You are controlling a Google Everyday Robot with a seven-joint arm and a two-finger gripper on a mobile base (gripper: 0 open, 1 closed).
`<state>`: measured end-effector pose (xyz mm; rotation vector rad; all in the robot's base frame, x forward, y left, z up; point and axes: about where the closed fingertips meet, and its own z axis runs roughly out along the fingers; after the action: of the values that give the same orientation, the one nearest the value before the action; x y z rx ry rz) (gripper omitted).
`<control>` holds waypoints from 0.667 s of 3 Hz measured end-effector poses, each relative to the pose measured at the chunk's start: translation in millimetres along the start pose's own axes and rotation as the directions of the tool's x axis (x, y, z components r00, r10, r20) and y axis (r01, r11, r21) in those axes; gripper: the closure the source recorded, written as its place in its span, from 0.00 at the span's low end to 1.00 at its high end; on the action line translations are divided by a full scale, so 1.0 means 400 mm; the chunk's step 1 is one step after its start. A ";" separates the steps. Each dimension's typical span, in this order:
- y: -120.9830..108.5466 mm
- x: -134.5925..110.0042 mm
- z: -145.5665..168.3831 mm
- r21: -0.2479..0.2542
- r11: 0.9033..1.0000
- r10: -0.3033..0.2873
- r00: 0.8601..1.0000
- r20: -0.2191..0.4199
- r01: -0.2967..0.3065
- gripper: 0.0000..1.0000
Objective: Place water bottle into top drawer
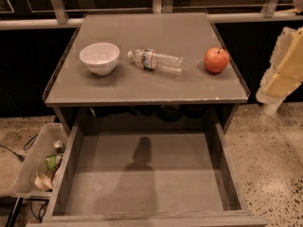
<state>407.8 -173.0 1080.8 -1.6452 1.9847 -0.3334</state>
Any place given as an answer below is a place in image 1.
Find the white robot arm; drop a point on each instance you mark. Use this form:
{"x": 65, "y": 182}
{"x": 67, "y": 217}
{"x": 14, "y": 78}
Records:
{"x": 271, "y": 106}

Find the small white cup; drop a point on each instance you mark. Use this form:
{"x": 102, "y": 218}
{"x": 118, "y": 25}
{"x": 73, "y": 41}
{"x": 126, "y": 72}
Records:
{"x": 43, "y": 182}

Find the clear plastic bin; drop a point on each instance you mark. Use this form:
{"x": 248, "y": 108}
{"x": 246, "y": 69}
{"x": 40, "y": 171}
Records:
{"x": 43, "y": 147}

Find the open grey top drawer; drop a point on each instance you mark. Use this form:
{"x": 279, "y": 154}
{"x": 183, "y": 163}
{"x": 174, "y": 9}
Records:
{"x": 147, "y": 179}

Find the clear plastic water bottle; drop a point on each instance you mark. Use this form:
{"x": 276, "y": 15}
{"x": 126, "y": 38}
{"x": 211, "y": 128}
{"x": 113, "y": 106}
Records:
{"x": 149, "y": 59}

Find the green crumpled wrapper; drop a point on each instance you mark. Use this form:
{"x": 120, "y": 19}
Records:
{"x": 53, "y": 161}

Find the metal window railing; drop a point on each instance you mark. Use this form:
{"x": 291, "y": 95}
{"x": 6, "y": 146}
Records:
{"x": 27, "y": 14}

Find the metal soda can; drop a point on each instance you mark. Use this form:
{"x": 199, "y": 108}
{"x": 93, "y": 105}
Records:
{"x": 59, "y": 146}

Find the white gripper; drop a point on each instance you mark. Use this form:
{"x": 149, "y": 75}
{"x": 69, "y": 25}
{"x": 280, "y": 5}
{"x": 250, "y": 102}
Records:
{"x": 285, "y": 68}

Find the white ceramic bowl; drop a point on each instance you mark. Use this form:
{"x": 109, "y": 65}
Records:
{"x": 100, "y": 58}

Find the grey wooden cabinet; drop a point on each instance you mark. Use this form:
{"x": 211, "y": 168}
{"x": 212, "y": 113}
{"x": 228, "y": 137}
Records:
{"x": 188, "y": 35}

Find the red apple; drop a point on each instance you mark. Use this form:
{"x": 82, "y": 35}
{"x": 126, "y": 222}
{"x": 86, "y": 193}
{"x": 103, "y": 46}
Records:
{"x": 216, "y": 60}

